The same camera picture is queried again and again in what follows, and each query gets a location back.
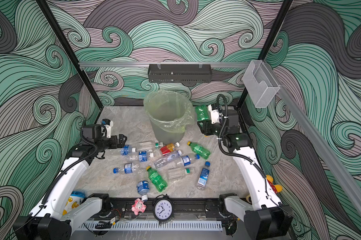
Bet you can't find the green bottle yellow cap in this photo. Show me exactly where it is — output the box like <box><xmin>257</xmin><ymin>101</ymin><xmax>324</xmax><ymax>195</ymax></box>
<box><xmin>187</xmin><ymin>141</ymin><xmax>210</xmax><ymax>160</ymax></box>

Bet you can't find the clear bottle green cap top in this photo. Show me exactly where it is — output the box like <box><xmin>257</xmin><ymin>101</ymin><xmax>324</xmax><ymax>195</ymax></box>
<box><xmin>137</xmin><ymin>141</ymin><xmax>164</xmax><ymax>152</ymax></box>

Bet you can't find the tall bottle blue sky label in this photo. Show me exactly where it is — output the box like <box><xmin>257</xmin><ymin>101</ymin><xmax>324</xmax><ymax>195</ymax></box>
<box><xmin>196</xmin><ymin>161</ymin><xmax>210</xmax><ymax>190</ymax></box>

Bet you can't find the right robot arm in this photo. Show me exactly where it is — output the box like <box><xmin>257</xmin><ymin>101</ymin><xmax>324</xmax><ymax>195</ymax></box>
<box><xmin>197</xmin><ymin>121</ymin><xmax>293</xmax><ymax>240</ymax></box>

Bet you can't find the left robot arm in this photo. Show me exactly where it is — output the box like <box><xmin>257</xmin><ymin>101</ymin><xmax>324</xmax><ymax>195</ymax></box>
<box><xmin>13</xmin><ymin>134</ymin><xmax>127</xmax><ymax>240</ymax></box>

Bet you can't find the mesh waste bin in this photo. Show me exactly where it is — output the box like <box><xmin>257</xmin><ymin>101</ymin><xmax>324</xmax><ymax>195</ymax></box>
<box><xmin>144</xmin><ymin>91</ymin><xmax>195</xmax><ymax>145</ymax></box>

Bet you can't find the clear bottle blue label white cap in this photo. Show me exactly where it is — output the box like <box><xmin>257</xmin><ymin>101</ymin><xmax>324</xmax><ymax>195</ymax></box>
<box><xmin>127</xmin><ymin>151</ymin><xmax>155</xmax><ymax>162</ymax></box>

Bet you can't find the long clear bottle white cap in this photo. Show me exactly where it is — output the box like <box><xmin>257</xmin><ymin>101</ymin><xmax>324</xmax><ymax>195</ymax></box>
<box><xmin>154</xmin><ymin>150</ymin><xmax>182</xmax><ymax>168</ymax></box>

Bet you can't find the red yellow label bottle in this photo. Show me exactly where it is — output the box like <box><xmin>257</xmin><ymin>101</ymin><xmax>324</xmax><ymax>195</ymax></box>
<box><xmin>160</xmin><ymin>142</ymin><xmax>180</xmax><ymax>156</ymax></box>

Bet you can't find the crushed bottle blue label front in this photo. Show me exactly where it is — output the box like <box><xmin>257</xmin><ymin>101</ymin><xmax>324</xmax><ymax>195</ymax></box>
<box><xmin>137</xmin><ymin>180</ymin><xmax>150</xmax><ymax>202</ymax></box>

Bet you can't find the square clear bottle green band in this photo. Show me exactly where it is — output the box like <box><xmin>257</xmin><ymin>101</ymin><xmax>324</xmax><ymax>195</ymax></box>
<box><xmin>167</xmin><ymin>167</ymin><xmax>195</xmax><ymax>181</ymax></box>

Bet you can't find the green Sprite bottle centre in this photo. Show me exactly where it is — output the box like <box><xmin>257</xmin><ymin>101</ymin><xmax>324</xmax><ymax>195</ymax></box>
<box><xmin>146</xmin><ymin>166</ymin><xmax>168</xmax><ymax>193</ymax></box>

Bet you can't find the yellow printed cup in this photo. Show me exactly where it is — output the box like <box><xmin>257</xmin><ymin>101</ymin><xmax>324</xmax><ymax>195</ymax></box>
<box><xmin>63</xmin><ymin>191</ymin><xmax>86</xmax><ymax>215</ymax></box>

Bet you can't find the pink plush toy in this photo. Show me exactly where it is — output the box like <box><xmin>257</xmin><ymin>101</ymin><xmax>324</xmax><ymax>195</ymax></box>
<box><xmin>131</xmin><ymin>198</ymin><xmax>147</xmax><ymax>216</ymax></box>

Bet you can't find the black alarm clock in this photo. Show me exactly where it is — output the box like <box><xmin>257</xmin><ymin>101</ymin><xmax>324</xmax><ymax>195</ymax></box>
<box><xmin>152</xmin><ymin>195</ymin><xmax>174</xmax><ymax>225</ymax></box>

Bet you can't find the yellow duck toy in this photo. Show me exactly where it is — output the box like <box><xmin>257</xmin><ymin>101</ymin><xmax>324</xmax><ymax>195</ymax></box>
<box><xmin>266</xmin><ymin>175</ymin><xmax>283</xmax><ymax>194</ymax></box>

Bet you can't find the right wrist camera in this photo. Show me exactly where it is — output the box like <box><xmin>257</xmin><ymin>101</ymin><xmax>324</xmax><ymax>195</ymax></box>
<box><xmin>207</xmin><ymin>103</ymin><xmax>222</xmax><ymax>124</ymax></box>

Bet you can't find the black wall shelf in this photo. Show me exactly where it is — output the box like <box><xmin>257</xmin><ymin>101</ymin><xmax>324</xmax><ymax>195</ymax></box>
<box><xmin>148</xmin><ymin>64</ymin><xmax>212</xmax><ymax>84</ymax></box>

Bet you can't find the clear acrylic wall holder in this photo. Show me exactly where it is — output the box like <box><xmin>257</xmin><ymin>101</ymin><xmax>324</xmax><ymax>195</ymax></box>
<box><xmin>242</xmin><ymin>60</ymin><xmax>280</xmax><ymax>109</ymax></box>

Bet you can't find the aluminium wall rail back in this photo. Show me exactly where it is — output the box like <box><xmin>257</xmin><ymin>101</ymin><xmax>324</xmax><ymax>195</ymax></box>
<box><xmin>78</xmin><ymin>61</ymin><xmax>250</xmax><ymax>69</ymax></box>

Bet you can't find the aluminium wall rail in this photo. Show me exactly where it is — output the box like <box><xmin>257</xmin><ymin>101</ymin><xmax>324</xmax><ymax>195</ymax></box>
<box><xmin>78</xmin><ymin>61</ymin><xmax>250</xmax><ymax>69</ymax></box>
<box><xmin>262</xmin><ymin>61</ymin><xmax>361</xmax><ymax>232</ymax></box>

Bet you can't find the white slotted cable duct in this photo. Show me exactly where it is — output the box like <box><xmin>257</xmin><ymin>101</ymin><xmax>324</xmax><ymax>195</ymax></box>
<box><xmin>75</xmin><ymin>220</ymin><xmax>223</xmax><ymax>232</ymax></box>

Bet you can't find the aluminium wall rail right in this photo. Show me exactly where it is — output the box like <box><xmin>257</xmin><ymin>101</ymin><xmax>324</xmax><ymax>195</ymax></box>
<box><xmin>262</xmin><ymin>61</ymin><xmax>361</xmax><ymax>232</ymax></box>

